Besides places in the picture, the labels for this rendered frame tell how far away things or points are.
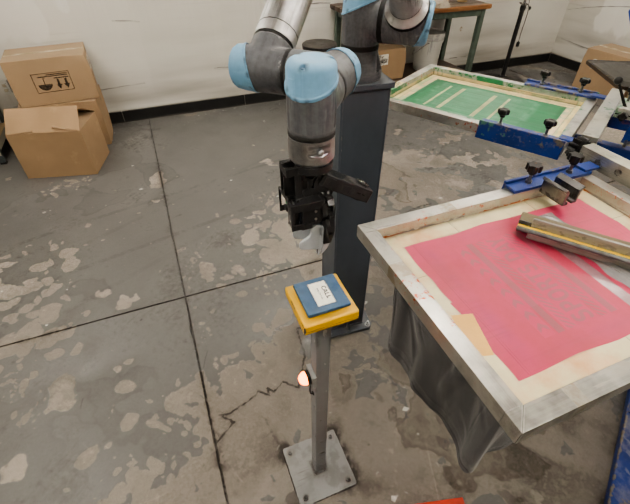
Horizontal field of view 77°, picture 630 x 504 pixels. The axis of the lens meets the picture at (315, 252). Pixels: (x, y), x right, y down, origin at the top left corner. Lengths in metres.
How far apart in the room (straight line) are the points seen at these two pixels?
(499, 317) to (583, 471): 1.14
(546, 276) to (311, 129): 0.70
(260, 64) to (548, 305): 0.77
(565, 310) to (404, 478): 0.98
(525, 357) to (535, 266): 0.29
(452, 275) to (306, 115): 0.56
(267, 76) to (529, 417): 0.70
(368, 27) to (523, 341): 0.93
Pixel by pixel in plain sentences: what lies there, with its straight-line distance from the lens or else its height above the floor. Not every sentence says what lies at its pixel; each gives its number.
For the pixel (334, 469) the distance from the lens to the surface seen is 1.71.
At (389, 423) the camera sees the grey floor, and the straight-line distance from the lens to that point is 1.81.
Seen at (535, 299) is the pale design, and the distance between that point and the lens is 1.02.
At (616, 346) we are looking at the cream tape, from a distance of 1.01.
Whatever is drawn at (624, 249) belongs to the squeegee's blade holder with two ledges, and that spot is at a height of 1.00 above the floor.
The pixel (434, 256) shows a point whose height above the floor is 0.95.
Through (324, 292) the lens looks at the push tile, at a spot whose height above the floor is 0.97.
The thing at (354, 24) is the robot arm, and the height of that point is 1.36.
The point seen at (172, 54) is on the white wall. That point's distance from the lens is 4.37.
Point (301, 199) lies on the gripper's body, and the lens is 0.68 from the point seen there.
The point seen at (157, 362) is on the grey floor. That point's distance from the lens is 2.07.
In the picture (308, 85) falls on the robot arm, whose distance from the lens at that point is 0.59.
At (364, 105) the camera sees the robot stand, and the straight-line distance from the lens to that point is 1.36.
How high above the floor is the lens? 1.62
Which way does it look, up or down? 41 degrees down
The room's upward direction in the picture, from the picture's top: straight up
